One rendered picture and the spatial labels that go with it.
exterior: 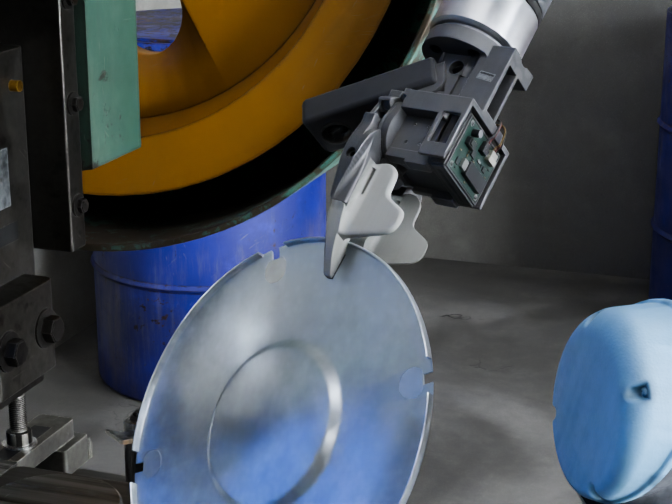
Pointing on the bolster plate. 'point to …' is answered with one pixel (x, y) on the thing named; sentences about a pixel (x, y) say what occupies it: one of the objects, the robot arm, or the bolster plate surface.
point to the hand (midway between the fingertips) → (332, 265)
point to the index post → (131, 450)
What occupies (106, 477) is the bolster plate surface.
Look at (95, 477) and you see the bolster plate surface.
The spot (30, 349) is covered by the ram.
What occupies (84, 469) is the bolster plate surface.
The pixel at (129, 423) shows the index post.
